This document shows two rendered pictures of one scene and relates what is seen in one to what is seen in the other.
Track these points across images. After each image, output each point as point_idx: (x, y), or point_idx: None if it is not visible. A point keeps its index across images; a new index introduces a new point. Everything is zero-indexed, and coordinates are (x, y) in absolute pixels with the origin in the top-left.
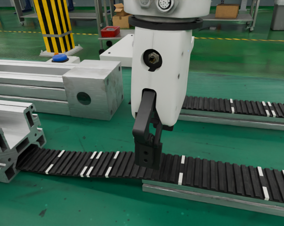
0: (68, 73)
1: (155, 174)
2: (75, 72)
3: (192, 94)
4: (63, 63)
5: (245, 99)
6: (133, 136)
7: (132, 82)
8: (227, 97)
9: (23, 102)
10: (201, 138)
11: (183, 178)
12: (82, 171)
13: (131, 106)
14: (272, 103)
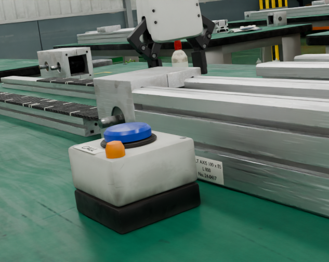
0: (187, 68)
1: None
2: (178, 69)
3: (21, 145)
4: (161, 91)
5: None
6: (210, 35)
7: (199, 5)
8: (5, 137)
9: (267, 64)
10: None
11: None
12: None
13: (201, 23)
14: (28, 105)
